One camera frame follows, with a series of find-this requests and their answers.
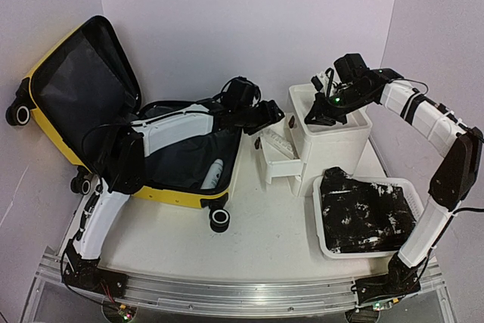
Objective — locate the white cosmetic tube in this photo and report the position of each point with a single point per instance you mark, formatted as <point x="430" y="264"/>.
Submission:
<point x="280" y="143"/>

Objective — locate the yellow cartoon print suitcase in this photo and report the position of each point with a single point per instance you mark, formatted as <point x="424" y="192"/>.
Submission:
<point x="83" y="82"/>

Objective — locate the white bottle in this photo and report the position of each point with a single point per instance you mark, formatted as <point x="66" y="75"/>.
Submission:
<point x="213" y="175"/>

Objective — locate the white drawer cabinet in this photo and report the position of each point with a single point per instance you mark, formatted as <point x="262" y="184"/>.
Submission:
<point x="317" y="148"/>

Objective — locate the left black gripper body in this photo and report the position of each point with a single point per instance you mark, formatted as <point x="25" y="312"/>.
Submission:
<point x="253" y="121"/>

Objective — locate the black white patterned garment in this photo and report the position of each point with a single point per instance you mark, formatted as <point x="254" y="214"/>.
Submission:
<point x="363" y="217"/>

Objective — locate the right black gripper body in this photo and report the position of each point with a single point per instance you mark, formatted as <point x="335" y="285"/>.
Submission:
<point x="323" y="103"/>

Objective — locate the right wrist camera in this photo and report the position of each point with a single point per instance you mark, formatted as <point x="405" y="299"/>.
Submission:
<point x="321" y="80"/>

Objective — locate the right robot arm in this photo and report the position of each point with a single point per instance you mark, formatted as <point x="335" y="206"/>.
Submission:
<point x="340" y="92"/>

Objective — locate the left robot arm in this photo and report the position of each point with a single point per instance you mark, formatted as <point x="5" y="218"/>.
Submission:
<point x="177" y="152"/>

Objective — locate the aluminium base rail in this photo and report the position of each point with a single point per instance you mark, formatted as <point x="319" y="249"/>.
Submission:
<point x="274" y="299"/>

